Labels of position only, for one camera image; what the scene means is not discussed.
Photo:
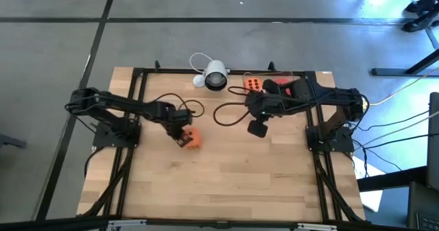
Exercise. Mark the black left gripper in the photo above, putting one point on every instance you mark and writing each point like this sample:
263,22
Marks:
175,126

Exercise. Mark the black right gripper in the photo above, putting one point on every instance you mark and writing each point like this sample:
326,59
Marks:
265,104

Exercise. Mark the large orange foam die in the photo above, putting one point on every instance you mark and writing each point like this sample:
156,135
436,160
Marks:
195,140
254,83

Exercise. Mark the large red foam die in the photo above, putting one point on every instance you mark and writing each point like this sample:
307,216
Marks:
282,82

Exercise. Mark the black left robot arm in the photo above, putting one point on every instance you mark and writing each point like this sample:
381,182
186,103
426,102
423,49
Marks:
113,102

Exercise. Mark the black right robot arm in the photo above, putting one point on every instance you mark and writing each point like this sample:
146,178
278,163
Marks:
329,95

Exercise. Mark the clear plastic container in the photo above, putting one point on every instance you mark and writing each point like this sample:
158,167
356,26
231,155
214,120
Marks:
241,78

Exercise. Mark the black rig crossbar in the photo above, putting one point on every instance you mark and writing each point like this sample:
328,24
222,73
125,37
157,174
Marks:
219,225

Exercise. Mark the yellow power plug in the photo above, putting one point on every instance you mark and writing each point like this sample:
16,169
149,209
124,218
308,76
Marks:
365,104

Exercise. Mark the black desk leg base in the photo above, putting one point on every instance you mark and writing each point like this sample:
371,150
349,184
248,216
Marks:
394,72

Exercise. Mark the white board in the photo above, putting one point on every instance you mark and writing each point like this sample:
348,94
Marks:
372,198

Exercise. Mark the black floor beam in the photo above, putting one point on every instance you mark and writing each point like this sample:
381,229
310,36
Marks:
391,179

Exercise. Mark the grey cabinet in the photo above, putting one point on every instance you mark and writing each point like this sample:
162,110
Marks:
433,138

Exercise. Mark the person's foot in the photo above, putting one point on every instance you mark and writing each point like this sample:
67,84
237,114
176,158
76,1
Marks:
422,4
420,22

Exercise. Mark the grey floor object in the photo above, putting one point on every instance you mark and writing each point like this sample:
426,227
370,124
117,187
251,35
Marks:
10,141

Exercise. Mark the black box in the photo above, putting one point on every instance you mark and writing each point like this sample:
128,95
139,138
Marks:
423,207

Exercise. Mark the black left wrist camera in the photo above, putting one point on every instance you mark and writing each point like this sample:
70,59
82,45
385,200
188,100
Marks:
183,116

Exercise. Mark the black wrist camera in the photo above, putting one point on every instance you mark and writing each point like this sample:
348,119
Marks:
183,116
258,129

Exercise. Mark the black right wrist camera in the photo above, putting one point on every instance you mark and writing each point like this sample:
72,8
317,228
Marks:
258,129

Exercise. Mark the black aluminium table frame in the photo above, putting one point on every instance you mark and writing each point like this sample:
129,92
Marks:
171,71

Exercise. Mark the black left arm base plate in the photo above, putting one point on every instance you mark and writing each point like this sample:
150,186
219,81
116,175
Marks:
103,140

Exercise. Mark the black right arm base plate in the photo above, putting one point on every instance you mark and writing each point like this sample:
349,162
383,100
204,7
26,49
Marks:
343,145

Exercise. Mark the silver metal bracket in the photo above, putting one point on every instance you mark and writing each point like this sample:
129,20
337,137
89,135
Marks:
127,223
317,227

